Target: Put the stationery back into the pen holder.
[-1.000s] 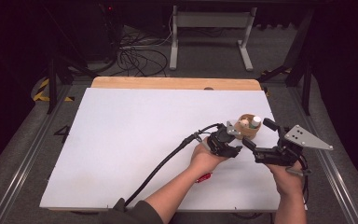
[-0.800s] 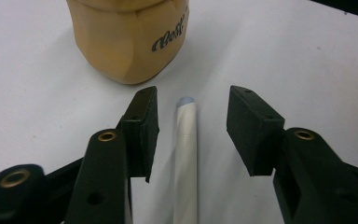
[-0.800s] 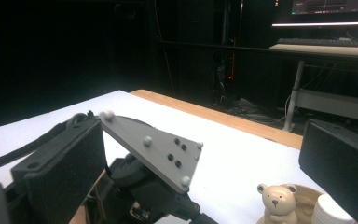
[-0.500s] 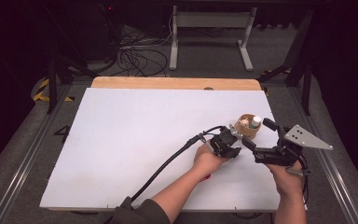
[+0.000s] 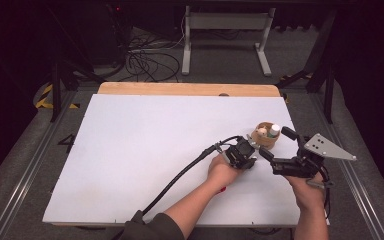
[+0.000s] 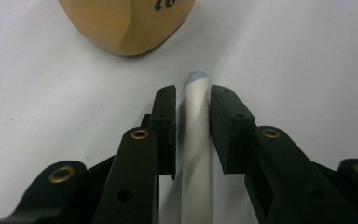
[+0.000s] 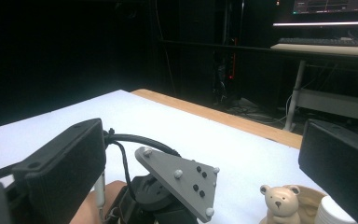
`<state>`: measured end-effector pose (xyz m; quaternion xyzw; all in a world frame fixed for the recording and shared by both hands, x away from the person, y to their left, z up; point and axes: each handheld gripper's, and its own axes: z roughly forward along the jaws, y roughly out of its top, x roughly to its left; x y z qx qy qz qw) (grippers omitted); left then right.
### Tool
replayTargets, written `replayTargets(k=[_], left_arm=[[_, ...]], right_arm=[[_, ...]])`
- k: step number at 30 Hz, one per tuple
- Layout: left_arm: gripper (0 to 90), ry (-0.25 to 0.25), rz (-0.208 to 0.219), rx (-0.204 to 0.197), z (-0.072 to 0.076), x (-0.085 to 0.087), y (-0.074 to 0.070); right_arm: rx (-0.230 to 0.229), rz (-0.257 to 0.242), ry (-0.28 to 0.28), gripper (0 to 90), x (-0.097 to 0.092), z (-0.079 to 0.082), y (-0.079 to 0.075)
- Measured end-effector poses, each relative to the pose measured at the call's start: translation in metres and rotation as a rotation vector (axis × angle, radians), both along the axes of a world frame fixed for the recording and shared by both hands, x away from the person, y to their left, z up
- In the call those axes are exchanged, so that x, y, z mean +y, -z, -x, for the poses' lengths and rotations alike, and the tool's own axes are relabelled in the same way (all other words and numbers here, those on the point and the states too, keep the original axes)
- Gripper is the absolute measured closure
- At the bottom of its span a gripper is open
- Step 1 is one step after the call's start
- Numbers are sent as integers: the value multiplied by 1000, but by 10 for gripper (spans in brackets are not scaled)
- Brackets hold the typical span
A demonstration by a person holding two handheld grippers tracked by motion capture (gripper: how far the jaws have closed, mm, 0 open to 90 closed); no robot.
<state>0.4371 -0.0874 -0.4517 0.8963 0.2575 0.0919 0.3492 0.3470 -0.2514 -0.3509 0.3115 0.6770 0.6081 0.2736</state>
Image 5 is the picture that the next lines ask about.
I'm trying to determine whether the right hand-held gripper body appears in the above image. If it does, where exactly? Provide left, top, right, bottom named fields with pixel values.
left=272, top=133, right=358, bottom=179

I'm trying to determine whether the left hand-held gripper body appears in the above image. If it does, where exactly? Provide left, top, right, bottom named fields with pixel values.
left=224, top=134, right=261, bottom=170

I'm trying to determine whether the round wooden pen holder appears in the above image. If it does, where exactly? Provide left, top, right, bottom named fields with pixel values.
left=250, top=121, right=282, bottom=150

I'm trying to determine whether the green and white glue stick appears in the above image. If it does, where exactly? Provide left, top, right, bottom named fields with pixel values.
left=268, top=123, right=281, bottom=139

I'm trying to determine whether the person's left hand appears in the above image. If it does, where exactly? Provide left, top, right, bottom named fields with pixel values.
left=207, top=153, right=244, bottom=189

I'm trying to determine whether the person's right hand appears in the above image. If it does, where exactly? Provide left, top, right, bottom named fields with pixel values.
left=284, top=173, right=328, bottom=213

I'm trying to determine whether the black metal stand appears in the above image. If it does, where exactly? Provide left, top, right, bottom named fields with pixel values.
left=276, top=6, right=338, bottom=124
left=48, top=59, right=106, bottom=123

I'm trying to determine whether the white board sheet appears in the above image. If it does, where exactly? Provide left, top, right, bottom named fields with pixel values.
left=42, top=93, right=330, bottom=228

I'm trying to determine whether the person's dark green sleeve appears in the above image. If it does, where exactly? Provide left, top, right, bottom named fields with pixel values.
left=118, top=209, right=186, bottom=240

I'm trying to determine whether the yellow black hazard tape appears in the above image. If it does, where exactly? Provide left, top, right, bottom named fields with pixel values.
left=34, top=83, right=81, bottom=110

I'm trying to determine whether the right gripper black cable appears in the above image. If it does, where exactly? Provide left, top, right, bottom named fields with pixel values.
left=313, top=164, right=335, bottom=221

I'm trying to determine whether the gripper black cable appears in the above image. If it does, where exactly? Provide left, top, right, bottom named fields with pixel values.
left=111, top=134, right=244, bottom=240
left=313, top=164, right=335, bottom=221

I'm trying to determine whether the aluminium floor rail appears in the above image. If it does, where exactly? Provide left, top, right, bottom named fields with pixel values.
left=0, top=91, right=78, bottom=240
left=308, top=89, right=384, bottom=240

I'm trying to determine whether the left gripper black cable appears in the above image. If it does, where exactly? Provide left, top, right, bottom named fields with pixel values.
left=111, top=134, right=244, bottom=240

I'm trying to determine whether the white metal desk frame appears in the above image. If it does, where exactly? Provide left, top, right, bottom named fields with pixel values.
left=181, top=4, right=277, bottom=78

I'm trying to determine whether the tangle of black floor cables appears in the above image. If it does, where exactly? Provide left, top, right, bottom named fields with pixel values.
left=124, top=29, right=186, bottom=83

